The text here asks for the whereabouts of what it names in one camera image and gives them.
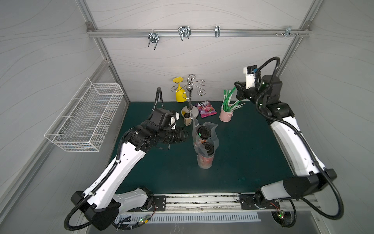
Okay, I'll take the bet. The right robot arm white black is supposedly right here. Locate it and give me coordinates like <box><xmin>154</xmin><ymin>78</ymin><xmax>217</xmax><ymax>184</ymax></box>
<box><xmin>234</xmin><ymin>57</ymin><xmax>344</xmax><ymax>220</ymax></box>

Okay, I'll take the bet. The aluminium overhead rail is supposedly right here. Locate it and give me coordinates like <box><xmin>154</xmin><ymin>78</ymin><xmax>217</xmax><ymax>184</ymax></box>
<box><xmin>87</xmin><ymin>27</ymin><xmax>312</xmax><ymax>38</ymax></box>

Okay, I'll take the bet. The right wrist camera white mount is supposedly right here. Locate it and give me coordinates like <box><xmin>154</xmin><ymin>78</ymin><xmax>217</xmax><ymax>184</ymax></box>
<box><xmin>243</xmin><ymin>65</ymin><xmax>258</xmax><ymax>89</ymax></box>

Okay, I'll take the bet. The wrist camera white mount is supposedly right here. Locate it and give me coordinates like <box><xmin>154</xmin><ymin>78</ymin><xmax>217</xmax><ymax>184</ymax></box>
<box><xmin>243</xmin><ymin>65</ymin><xmax>258</xmax><ymax>89</ymax></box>
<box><xmin>170</xmin><ymin>110</ymin><xmax>180</xmax><ymax>129</ymax></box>

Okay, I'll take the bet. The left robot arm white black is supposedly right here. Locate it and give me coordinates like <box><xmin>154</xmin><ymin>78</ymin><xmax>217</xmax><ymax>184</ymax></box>
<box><xmin>63</xmin><ymin>87</ymin><xmax>189</xmax><ymax>231</ymax></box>

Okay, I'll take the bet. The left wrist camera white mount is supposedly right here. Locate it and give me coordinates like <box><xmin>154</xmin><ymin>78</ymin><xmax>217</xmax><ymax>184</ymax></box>
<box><xmin>170</xmin><ymin>110</ymin><xmax>180</xmax><ymax>129</ymax></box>

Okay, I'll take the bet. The base cable bundle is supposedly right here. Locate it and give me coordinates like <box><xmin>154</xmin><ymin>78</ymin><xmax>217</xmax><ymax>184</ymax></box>
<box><xmin>270</xmin><ymin>198</ymin><xmax>298</xmax><ymax>228</ymax></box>
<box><xmin>110</xmin><ymin>204</ymin><xmax>156</xmax><ymax>231</ymax></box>

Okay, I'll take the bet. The clear plastic carrier bag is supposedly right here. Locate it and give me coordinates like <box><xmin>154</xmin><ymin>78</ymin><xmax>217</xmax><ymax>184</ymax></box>
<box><xmin>192</xmin><ymin>118</ymin><xmax>219</xmax><ymax>170</ymax></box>

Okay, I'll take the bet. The white wire basket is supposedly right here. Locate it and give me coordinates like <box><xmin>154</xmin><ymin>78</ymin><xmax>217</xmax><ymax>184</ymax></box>
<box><xmin>44</xmin><ymin>78</ymin><xmax>124</xmax><ymax>152</ymax></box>

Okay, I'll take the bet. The right base cable bundle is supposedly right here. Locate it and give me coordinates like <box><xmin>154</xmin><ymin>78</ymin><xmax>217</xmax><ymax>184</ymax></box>
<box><xmin>270</xmin><ymin>198</ymin><xmax>298</xmax><ymax>228</ymax></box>

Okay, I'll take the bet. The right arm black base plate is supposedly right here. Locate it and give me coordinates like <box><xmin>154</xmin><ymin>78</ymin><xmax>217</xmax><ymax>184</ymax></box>
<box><xmin>235</xmin><ymin>193</ymin><xmax>280</xmax><ymax>210</ymax></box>

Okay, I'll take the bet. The small beige milk tea bottle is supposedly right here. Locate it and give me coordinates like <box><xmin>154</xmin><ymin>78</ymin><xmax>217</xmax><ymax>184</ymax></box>
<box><xmin>184</xmin><ymin>112</ymin><xmax>191</xmax><ymax>126</ymax></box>

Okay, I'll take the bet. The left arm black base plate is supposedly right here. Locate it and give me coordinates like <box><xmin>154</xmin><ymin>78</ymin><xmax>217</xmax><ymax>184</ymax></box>
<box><xmin>128</xmin><ymin>195</ymin><xmax>167</xmax><ymax>212</ymax></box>

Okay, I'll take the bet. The pink straw holder cup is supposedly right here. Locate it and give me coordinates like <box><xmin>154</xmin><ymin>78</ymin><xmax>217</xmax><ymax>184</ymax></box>
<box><xmin>219</xmin><ymin>109</ymin><xmax>233</xmax><ymax>122</ymax></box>

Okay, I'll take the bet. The left base cable bundle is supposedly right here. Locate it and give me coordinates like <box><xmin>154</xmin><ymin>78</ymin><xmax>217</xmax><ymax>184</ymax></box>
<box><xmin>110</xmin><ymin>204</ymin><xmax>156</xmax><ymax>231</ymax></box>

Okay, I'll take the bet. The metal cup hanging stand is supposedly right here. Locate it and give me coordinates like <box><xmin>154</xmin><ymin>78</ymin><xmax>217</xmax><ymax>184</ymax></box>
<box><xmin>181</xmin><ymin>74</ymin><xmax>206</xmax><ymax>119</ymax></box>

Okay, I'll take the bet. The red milk tea cup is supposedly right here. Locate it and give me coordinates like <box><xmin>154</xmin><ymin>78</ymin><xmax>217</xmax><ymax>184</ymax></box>
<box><xmin>197</xmin><ymin>142</ymin><xmax>215</xmax><ymax>169</ymax></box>
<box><xmin>195</xmin><ymin>125</ymin><xmax>211</xmax><ymax>145</ymax></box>

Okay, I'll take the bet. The yellow plastic goblet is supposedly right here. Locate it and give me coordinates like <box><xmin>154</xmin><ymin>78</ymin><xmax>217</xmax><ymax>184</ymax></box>
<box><xmin>171</xmin><ymin>77</ymin><xmax>186</xmax><ymax>103</ymax></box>

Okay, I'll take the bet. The purple snack packet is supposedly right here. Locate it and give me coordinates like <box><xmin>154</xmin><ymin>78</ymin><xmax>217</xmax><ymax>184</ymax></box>
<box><xmin>195</xmin><ymin>100</ymin><xmax>217</xmax><ymax>118</ymax></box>

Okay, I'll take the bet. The white vent strip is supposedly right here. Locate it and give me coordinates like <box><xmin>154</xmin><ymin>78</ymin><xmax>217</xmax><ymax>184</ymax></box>
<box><xmin>113</xmin><ymin>212</ymin><xmax>262</xmax><ymax>225</ymax></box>

